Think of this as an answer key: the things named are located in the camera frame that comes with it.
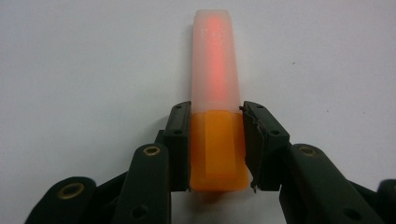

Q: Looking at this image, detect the orange highlighter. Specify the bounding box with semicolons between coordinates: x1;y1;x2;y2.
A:
189;8;250;192

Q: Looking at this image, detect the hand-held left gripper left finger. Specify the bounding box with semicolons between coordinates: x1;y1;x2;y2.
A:
111;101;192;224

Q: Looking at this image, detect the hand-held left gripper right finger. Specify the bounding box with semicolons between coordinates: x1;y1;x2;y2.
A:
239;101;386;224

